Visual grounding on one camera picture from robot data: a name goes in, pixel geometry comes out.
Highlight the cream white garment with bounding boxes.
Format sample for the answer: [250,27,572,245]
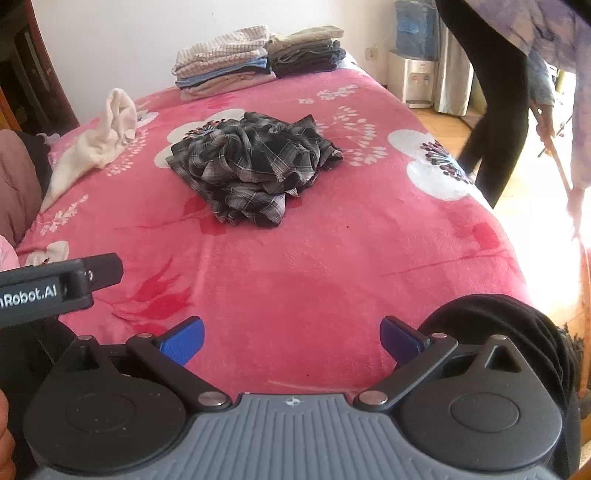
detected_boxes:
[41,88,139,213]

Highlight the black white plaid pants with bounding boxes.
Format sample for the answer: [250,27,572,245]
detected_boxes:
[165,112,345,228]

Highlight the person's left hand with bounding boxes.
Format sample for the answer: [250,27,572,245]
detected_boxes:
[0,390,16,468]

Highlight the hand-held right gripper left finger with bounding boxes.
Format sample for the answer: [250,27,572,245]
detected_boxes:
[60,316,232,412]

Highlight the grey curtain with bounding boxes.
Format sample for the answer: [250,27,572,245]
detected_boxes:
[434,28,476,116]

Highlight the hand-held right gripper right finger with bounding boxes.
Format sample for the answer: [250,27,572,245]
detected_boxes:
[353,316,530,412]

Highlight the white water dispenser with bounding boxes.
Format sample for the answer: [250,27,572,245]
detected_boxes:
[387,50,437,109]

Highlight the wooden handle mop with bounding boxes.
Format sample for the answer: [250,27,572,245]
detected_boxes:
[530,105,591,398]

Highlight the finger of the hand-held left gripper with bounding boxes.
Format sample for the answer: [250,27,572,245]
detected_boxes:
[64,253,124,297]

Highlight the brown pink quilt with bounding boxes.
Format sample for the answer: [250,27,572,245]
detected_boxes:
[0,129,47,245]

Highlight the dark wooden door frame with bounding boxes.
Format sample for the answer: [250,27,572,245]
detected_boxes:
[0,0,81,137]

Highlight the stack of light folded clothes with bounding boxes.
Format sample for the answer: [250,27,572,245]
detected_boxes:
[172,25,278,100]

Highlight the stack of dark folded clothes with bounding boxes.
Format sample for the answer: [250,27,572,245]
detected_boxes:
[265,25,347,79]

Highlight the pink floral blanket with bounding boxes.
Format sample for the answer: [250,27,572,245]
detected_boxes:
[14,60,532,398]

